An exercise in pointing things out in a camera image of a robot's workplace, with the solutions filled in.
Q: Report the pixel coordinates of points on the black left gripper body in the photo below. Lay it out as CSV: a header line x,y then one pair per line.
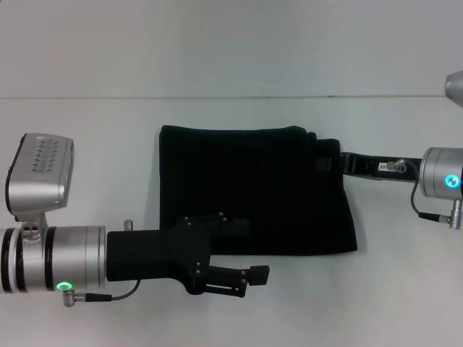
x,y
155,253

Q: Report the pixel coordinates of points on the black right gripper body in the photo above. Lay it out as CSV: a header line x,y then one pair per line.
x,y
380,168

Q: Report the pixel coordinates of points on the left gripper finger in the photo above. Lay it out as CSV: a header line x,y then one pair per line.
x,y
224,227
235,280

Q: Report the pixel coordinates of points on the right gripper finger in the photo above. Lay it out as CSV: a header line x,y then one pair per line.
x,y
323,163

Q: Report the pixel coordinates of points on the black shirt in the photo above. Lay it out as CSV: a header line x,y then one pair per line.
x,y
253,188

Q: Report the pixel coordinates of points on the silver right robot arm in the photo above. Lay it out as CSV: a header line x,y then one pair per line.
x,y
443,173

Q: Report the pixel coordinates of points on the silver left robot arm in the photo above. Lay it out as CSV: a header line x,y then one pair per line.
x,y
54,258

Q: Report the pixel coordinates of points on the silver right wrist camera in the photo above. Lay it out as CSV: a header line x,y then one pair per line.
x,y
455,88

